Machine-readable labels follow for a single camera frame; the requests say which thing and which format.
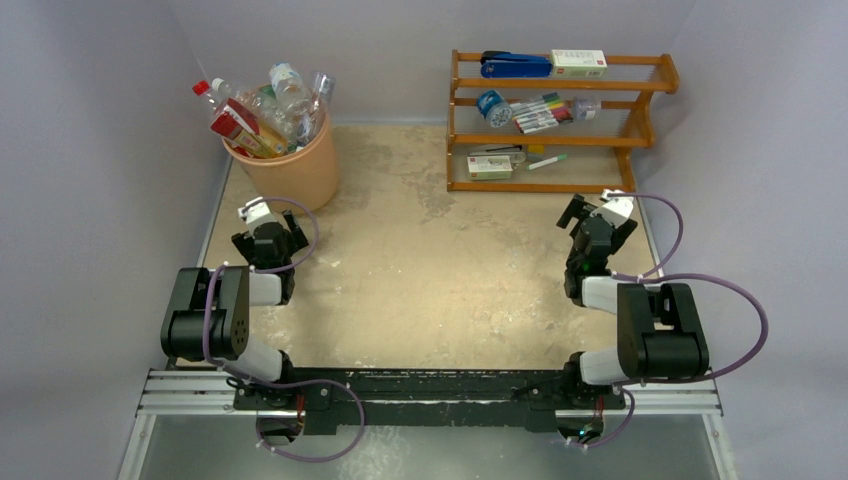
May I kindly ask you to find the wooden shelf rack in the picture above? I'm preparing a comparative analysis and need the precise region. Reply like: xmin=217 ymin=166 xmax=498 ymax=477
xmin=446 ymin=50 xmax=680 ymax=193

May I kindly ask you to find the white blue label bottle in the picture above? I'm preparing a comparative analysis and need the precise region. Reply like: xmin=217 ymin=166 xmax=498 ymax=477
xmin=269 ymin=62 xmax=312 ymax=141

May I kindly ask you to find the white stapler box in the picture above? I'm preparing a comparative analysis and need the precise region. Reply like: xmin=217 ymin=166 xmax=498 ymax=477
xmin=467 ymin=155 xmax=513 ymax=181

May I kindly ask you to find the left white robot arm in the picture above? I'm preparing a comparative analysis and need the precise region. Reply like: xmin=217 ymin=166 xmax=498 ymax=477
xmin=160 ymin=207 xmax=310 ymax=409

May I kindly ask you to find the orange plastic bin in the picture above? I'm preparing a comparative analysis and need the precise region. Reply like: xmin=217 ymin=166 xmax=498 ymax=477
xmin=221 ymin=103 xmax=341 ymax=211

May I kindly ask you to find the red white label bottle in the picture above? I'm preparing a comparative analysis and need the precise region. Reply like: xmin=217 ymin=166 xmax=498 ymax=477
xmin=192 ymin=80 xmax=221 ymax=115

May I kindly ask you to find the small clear jar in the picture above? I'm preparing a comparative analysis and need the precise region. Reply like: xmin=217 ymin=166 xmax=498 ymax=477
xmin=571 ymin=96 xmax=602 ymax=122

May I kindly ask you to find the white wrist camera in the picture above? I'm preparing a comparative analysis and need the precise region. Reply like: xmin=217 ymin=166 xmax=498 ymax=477
xmin=590 ymin=189 xmax=634 ymax=228
xmin=237 ymin=197 xmax=277 ymax=234

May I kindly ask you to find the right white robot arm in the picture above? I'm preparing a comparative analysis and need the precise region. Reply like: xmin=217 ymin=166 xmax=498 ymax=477
xmin=557 ymin=191 xmax=709 ymax=407

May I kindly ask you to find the blue tape roll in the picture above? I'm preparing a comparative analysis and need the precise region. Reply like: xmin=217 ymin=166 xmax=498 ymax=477
xmin=476 ymin=90 xmax=513 ymax=128

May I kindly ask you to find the red gold tea bottle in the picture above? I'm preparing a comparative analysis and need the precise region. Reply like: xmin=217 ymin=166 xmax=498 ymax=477
xmin=210 ymin=98 xmax=287 ymax=159

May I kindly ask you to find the grey stapler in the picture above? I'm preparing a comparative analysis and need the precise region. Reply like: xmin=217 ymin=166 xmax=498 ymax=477
xmin=468 ymin=144 xmax=527 ymax=164

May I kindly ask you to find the green white marker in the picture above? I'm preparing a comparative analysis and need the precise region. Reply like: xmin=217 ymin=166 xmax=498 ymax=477
xmin=526 ymin=154 xmax=568 ymax=171

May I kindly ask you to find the blue stapler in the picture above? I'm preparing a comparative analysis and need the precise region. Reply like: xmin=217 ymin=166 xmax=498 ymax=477
xmin=480 ymin=50 xmax=552 ymax=78

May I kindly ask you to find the white red box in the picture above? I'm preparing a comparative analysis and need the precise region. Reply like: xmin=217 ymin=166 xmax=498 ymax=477
xmin=549 ymin=49 xmax=608 ymax=79

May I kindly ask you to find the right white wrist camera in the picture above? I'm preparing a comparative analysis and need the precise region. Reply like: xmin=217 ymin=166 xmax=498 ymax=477
xmin=590 ymin=189 xmax=634 ymax=228

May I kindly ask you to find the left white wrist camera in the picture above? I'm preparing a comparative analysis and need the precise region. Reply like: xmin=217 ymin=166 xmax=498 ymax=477
xmin=237 ymin=197 xmax=277 ymax=234

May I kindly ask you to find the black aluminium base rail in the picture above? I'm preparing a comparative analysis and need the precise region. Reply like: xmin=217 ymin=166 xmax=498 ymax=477
xmin=138 ymin=368 xmax=722 ymax=441

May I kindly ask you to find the crushed clear bottle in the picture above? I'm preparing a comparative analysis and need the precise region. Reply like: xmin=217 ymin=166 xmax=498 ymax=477
xmin=211 ymin=78 xmax=296 ymax=142

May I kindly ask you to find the pack of coloured markers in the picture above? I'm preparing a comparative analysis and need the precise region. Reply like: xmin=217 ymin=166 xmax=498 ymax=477
xmin=510 ymin=92 xmax=574 ymax=134

